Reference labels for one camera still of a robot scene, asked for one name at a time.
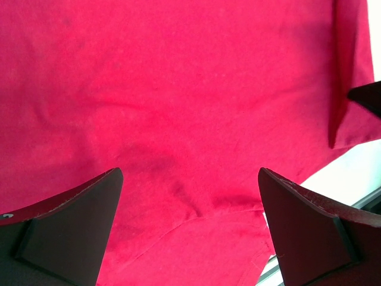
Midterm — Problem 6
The magenta t shirt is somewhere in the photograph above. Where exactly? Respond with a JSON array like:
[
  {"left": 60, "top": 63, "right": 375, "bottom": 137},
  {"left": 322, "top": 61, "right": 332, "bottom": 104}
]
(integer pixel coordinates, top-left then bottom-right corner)
[{"left": 1, "top": 1, "right": 380, "bottom": 285}]

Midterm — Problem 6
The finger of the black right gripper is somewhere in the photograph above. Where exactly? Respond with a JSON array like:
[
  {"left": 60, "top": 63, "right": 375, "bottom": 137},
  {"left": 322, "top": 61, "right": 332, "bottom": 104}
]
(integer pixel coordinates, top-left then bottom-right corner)
[{"left": 347, "top": 81, "right": 381, "bottom": 117}]

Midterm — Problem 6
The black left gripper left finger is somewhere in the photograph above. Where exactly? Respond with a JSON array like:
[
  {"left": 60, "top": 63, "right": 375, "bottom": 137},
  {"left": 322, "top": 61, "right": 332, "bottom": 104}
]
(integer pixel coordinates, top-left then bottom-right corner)
[{"left": 1, "top": 168, "right": 123, "bottom": 285}]

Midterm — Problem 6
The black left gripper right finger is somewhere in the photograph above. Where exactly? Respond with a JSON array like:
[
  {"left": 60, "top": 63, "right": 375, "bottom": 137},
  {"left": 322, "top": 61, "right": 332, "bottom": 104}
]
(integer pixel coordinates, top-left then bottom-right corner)
[{"left": 258, "top": 167, "right": 380, "bottom": 285}]

